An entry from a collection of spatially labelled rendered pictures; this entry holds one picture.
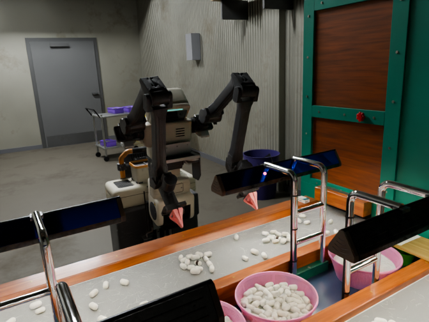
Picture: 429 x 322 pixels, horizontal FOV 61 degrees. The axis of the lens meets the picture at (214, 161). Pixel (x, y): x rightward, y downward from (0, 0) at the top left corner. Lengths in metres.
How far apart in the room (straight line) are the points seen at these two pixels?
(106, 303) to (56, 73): 7.13
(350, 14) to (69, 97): 6.99
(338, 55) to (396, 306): 1.12
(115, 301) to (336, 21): 1.52
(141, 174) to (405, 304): 1.55
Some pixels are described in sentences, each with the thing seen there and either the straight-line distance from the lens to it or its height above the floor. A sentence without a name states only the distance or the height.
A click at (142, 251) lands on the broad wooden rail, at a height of 0.77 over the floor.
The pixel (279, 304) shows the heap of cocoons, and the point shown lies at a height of 0.74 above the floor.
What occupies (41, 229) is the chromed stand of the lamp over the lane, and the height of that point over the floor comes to 1.12.
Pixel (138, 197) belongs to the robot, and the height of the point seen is 0.74.
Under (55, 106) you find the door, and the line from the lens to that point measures 8.24.
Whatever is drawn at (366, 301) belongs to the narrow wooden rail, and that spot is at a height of 0.76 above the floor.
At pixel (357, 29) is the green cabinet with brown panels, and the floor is 1.62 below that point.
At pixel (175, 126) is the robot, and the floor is 1.19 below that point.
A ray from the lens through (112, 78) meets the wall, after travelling 8.47.
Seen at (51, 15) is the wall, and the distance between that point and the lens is 8.35.
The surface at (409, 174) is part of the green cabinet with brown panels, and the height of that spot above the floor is 1.02.
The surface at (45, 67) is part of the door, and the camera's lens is 8.20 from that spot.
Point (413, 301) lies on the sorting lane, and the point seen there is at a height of 0.74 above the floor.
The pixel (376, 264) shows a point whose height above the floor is 0.82.
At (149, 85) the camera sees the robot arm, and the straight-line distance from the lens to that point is 1.46.
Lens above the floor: 1.49
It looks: 15 degrees down
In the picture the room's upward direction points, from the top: 3 degrees counter-clockwise
